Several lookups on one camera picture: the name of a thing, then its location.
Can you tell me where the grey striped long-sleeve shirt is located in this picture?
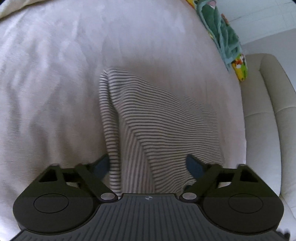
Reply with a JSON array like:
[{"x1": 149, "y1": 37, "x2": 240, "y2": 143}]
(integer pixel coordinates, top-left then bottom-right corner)
[{"x1": 99, "y1": 68, "x2": 224, "y2": 195}]

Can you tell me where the beige upholstered headboard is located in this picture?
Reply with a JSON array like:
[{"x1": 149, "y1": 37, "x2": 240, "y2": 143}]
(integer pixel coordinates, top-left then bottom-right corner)
[{"x1": 240, "y1": 53, "x2": 295, "y2": 237}]

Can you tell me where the yellow cartoon pillow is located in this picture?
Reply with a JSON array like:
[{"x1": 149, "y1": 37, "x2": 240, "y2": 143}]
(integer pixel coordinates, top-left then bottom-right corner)
[{"x1": 187, "y1": 1, "x2": 248, "y2": 81}]

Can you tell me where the beige bed sheet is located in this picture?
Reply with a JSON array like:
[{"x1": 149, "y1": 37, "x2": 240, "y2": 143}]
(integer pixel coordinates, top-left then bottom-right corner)
[{"x1": 1, "y1": 1, "x2": 246, "y2": 240}]

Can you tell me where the green fleece blanket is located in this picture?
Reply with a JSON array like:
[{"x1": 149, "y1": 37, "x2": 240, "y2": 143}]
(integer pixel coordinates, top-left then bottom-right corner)
[{"x1": 195, "y1": 1, "x2": 241, "y2": 69}]

